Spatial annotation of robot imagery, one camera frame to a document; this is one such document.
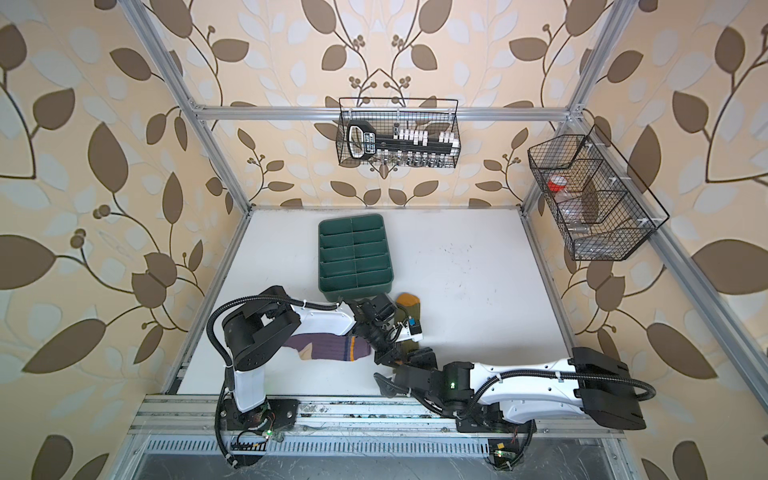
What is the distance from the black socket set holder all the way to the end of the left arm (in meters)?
0.42

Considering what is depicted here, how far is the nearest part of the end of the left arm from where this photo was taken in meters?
0.75

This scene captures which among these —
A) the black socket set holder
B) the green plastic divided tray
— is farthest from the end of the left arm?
the black socket set holder

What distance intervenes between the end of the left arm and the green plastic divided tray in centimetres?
16

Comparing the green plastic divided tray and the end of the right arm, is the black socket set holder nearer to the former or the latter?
the green plastic divided tray

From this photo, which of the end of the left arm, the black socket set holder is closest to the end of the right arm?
the end of the left arm

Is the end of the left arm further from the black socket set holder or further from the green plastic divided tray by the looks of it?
the black socket set holder

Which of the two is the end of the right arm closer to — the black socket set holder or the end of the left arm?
the end of the left arm

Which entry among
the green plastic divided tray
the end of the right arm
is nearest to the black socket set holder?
the green plastic divided tray

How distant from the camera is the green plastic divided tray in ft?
3.11

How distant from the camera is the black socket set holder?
32.7 inches

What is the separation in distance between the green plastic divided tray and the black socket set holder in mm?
280
